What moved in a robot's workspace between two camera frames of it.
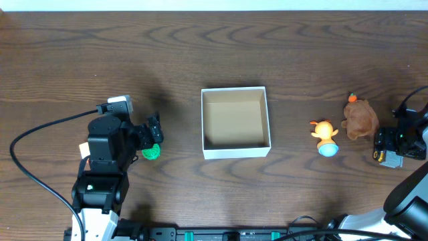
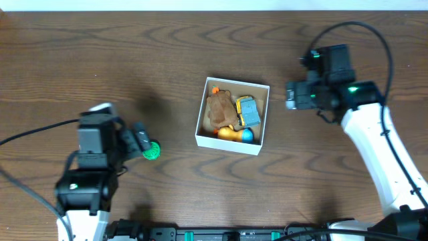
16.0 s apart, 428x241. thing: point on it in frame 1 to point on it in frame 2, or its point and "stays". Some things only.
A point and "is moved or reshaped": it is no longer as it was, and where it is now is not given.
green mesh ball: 153,153 stays
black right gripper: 382,144 to 293,95
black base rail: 133,230 stays
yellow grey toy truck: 388,158 is moved or reshaped
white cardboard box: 235,122 is moved or reshaped
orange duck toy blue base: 327,146 to 245,135
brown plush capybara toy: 362,119 is moved or reshaped
